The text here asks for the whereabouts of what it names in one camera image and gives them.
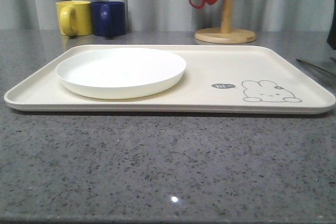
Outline silver metal fork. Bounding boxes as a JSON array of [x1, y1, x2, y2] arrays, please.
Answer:
[[296, 59, 335, 77]]

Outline white round plate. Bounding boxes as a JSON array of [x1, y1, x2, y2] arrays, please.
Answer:
[[56, 48, 187, 99]]

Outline wooden mug tree stand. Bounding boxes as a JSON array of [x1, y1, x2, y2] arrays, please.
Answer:
[[194, 0, 256, 44]]

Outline cream rabbit print tray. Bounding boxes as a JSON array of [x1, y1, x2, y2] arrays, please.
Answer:
[[4, 45, 335, 114]]

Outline grey pleated curtain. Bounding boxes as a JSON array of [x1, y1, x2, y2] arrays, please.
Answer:
[[1, 0, 334, 31]]

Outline dark blue mug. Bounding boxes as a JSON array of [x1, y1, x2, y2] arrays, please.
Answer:
[[90, 1, 127, 37]]

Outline yellow mug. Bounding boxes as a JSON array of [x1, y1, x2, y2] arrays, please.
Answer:
[[56, 1, 92, 37]]

